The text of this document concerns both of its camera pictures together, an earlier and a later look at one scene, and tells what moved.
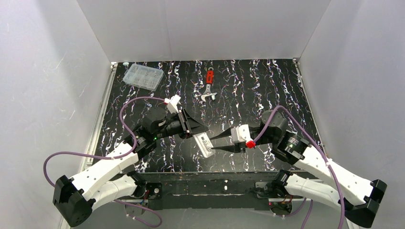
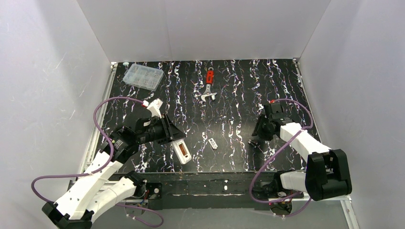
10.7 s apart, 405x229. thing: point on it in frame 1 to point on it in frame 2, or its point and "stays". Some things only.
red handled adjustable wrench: [209, 79] stays
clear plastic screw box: [143, 77] stays
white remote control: [205, 144] to [182, 150]
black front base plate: [223, 190] stays
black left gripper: [184, 123] to [170, 129]
